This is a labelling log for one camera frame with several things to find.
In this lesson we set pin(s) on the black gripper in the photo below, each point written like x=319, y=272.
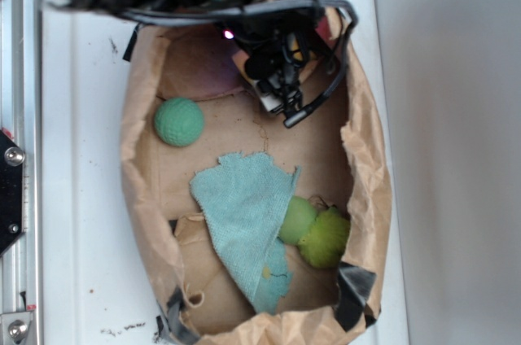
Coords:
x=275, y=75

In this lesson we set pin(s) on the yellow green sponge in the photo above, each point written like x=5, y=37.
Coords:
x=296, y=52

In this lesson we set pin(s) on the brown paper bag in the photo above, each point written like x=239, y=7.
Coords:
x=339, y=150

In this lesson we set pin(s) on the green dimpled ball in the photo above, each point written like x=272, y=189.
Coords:
x=179, y=122

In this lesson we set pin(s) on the light blue cloth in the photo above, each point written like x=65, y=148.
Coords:
x=244, y=200

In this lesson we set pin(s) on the smooth green ball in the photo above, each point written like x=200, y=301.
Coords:
x=299, y=217

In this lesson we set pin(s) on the fuzzy lime green toy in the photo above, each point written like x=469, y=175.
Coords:
x=324, y=244

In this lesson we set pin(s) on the black metal bracket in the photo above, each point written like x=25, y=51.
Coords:
x=12, y=192

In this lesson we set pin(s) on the aluminium frame rail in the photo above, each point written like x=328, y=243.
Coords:
x=21, y=68

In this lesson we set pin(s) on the silver corner bracket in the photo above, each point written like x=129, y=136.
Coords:
x=17, y=328

